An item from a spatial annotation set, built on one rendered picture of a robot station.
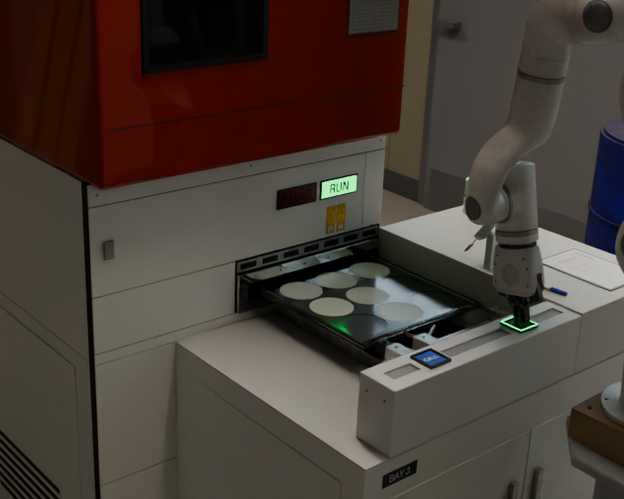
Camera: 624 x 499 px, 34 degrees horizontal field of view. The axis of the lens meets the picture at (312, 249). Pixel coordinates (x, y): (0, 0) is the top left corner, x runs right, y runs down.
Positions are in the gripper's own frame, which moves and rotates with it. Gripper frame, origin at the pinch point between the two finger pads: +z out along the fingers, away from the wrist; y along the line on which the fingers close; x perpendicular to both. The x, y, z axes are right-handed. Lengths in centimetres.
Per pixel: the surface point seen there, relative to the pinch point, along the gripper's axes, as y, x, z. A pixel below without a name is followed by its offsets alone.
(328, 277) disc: -53, -7, -3
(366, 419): -4.4, -40.0, 10.4
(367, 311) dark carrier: -33.6, -11.9, 1.2
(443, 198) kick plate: -255, 243, 36
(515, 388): 1.5, -4.9, 13.8
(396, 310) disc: -30.4, -6.2, 1.9
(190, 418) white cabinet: -57, -46, 21
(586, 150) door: -159, 241, 7
